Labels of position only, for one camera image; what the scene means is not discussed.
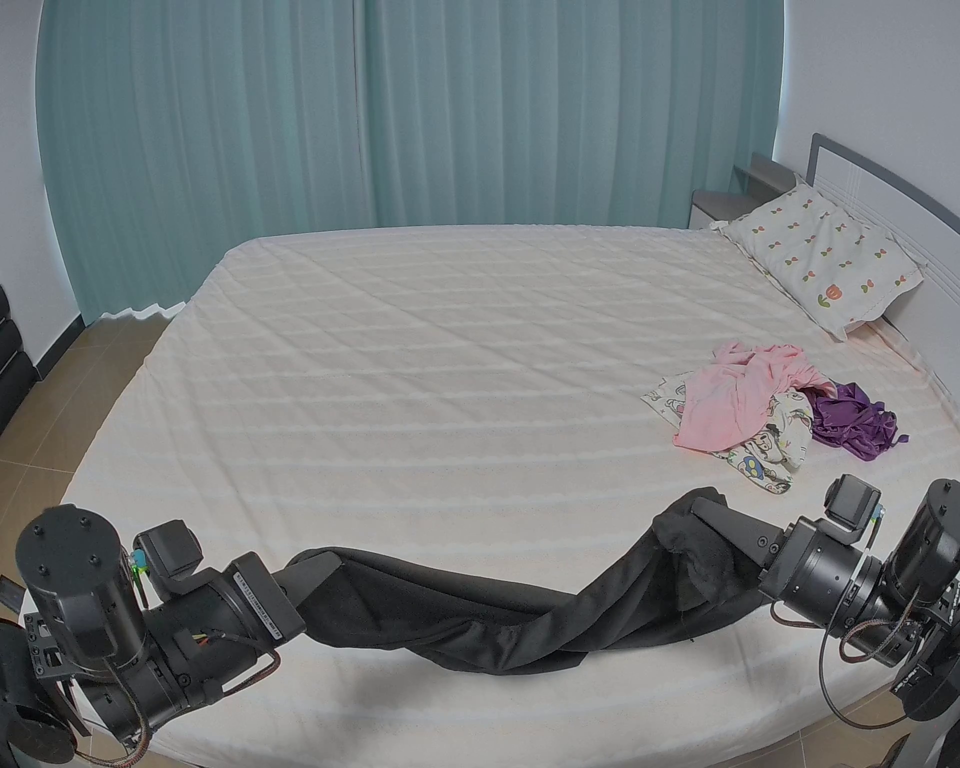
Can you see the black chest of drawers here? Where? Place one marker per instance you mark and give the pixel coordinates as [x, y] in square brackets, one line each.
[10, 360]

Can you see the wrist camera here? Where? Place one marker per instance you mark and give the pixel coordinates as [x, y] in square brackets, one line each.
[851, 504]
[171, 553]

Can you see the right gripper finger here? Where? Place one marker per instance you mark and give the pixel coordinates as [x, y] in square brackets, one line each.
[739, 529]

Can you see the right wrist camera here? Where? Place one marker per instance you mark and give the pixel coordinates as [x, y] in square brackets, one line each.
[851, 504]

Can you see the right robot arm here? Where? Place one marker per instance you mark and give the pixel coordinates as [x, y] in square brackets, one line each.
[926, 547]

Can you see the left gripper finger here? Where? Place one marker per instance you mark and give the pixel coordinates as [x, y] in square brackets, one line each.
[311, 574]

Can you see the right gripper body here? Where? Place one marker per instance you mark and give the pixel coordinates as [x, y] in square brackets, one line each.
[814, 574]

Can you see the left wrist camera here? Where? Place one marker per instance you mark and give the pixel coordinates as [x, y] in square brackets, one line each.
[171, 553]

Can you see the grey white bedside table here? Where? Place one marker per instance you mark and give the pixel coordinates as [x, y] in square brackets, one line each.
[724, 201]

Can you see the white printed garment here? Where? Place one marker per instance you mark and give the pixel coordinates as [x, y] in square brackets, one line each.
[776, 442]

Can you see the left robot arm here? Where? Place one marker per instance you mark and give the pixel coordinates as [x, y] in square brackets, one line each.
[75, 585]

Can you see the blue-green curtain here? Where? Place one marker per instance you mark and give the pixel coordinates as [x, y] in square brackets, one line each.
[570, 112]
[202, 127]

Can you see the bed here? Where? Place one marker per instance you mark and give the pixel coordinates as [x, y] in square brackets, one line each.
[420, 360]

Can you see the purple garment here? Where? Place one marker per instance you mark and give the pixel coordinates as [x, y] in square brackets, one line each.
[851, 420]

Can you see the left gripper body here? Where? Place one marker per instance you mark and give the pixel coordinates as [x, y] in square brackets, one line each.
[225, 615]

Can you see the pink garment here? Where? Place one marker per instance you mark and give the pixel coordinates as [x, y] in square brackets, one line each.
[724, 397]

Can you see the black garment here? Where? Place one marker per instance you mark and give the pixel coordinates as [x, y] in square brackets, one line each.
[510, 615]

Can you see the white printed pillow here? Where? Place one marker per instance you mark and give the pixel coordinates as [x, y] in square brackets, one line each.
[825, 259]

